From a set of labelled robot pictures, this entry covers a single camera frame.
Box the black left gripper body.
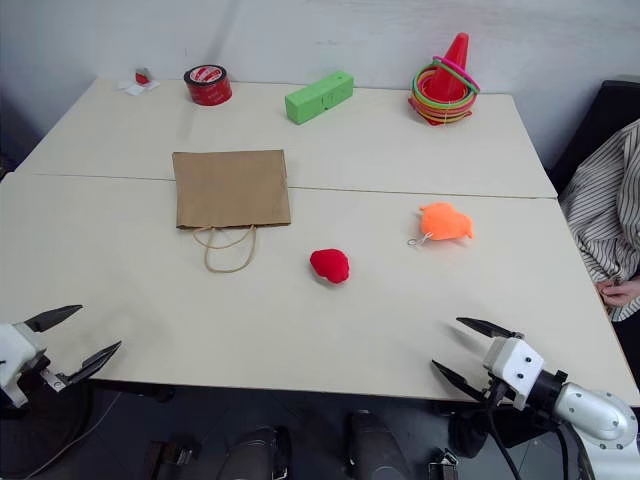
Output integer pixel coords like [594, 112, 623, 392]
[14, 332, 69, 394]

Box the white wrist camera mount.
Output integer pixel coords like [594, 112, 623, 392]
[482, 336, 546, 412]
[0, 322, 52, 409]

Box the person in striped shirt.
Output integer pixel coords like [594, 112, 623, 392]
[558, 118, 640, 323]

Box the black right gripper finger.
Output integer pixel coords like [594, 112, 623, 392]
[455, 316, 524, 342]
[431, 358, 489, 402]

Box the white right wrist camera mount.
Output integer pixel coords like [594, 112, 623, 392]
[482, 336, 546, 412]

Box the brown paper bag with handles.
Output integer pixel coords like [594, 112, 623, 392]
[171, 149, 293, 274]

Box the person's bare hand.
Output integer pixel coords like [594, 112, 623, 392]
[601, 279, 640, 308]

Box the pink plastic ring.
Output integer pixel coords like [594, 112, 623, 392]
[431, 55, 481, 96]

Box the red plush toy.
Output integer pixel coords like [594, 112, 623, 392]
[309, 247, 351, 286]

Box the orange plastic ring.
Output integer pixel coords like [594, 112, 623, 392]
[410, 69, 475, 109]

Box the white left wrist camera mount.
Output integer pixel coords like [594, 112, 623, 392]
[0, 322, 52, 409]

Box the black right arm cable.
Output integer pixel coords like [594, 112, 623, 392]
[469, 387, 596, 480]

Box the red tape roll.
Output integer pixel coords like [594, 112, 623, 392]
[182, 63, 235, 108]

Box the black chair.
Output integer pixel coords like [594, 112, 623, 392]
[549, 79, 640, 197]

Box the dark rounded shape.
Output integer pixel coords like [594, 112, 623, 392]
[227, 424, 292, 480]

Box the yellow plastic ring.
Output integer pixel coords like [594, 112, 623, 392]
[409, 74, 475, 114]

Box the white paper scrap with red bit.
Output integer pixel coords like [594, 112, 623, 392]
[117, 65, 161, 96]

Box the red plastic cone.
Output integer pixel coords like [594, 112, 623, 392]
[407, 32, 474, 127]

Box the green rectangular box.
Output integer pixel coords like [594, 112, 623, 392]
[284, 71, 355, 126]

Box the green plastic ring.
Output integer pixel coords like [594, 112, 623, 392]
[410, 63, 476, 104]

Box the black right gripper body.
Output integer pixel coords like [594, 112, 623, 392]
[472, 339, 518, 408]

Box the orange plush toy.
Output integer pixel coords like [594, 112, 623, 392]
[407, 201, 475, 248]

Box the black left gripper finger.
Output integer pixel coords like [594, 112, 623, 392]
[64, 340, 123, 389]
[24, 304, 84, 334]

